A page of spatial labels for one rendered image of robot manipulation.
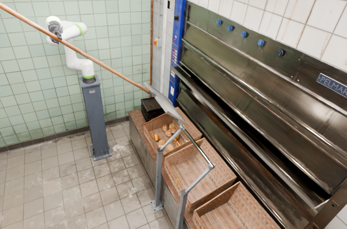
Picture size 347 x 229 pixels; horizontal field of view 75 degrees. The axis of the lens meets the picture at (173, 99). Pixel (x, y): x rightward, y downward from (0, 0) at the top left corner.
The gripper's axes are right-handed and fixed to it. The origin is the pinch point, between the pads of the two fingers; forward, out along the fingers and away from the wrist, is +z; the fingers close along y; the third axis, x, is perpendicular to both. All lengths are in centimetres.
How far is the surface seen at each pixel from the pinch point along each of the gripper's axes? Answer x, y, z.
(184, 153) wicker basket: -155, 30, 34
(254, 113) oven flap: -119, -48, 80
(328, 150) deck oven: -110, -59, 134
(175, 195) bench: -142, 58, 67
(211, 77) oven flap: -119, -49, 23
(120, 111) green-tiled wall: -167, 85, -121
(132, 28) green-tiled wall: -97, -32, -122
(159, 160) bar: -122, 44, 40
